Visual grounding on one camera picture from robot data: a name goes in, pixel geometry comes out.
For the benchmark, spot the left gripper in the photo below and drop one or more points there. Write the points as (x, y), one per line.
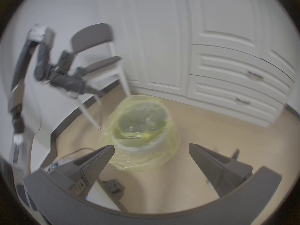
(69, 83)

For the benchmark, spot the white wardrobe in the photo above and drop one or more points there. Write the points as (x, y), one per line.
(211, 20)

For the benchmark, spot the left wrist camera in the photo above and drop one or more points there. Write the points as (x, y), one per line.
(80, 71)

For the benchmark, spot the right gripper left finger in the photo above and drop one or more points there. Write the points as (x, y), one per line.
(91, 166)

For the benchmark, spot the white chair with grey seat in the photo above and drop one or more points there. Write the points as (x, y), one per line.
(93, 35)

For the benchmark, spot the yellow plastic bag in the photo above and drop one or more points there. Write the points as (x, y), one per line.
(164, 149)

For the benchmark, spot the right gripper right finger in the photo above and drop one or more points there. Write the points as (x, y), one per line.
(218, 172)

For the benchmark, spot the white trash bin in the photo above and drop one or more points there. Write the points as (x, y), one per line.
(140, 148)

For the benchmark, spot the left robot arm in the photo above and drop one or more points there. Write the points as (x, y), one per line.
(42, 62)

